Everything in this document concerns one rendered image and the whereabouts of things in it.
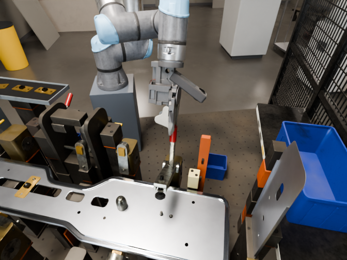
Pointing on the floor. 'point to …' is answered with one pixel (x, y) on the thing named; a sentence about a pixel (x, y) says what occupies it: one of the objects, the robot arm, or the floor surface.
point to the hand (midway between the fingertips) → (173, 130)
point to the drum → (11, 48)
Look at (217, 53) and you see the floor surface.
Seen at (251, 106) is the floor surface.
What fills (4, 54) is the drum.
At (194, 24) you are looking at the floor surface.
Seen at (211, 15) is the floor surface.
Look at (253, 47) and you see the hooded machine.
